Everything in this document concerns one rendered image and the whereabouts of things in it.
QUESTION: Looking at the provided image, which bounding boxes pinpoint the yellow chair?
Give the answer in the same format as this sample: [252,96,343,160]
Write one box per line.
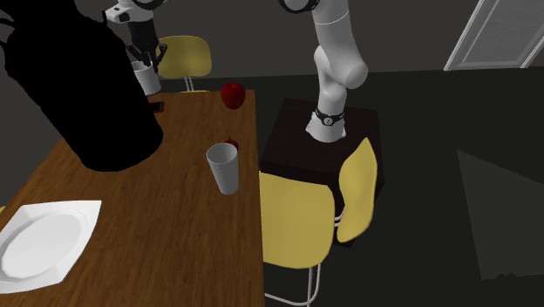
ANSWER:
[154,35,213,93]
[258,136,379,307]

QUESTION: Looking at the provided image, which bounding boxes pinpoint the grey panelled door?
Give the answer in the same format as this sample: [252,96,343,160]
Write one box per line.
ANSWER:
[443,0,544,72]

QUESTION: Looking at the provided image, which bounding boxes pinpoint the white mug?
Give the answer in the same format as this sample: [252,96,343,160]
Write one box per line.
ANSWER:
[131,60,163,97]

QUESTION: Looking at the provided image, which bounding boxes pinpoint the large black cylinder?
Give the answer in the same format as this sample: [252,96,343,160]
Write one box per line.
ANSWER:
[0,0,165,174]

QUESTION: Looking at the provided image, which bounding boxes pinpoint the wooden table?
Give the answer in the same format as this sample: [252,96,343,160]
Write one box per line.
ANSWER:
[0,89,266,307]

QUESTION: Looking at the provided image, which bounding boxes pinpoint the white ribbed cup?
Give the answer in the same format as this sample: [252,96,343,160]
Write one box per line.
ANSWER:
[206,142,241,196]

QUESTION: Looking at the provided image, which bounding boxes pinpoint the white angular plate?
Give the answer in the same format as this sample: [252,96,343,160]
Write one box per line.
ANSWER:
[0,200,103,296]

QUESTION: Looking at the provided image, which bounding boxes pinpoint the red apple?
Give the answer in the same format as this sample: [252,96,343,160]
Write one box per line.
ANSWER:
[220,81,247,111]

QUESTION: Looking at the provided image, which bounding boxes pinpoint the dark robot stand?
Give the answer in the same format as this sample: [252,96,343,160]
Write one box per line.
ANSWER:
[260,98,385,249]

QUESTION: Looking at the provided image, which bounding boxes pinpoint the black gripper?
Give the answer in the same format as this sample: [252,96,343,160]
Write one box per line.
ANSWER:
[125,18,168,74]

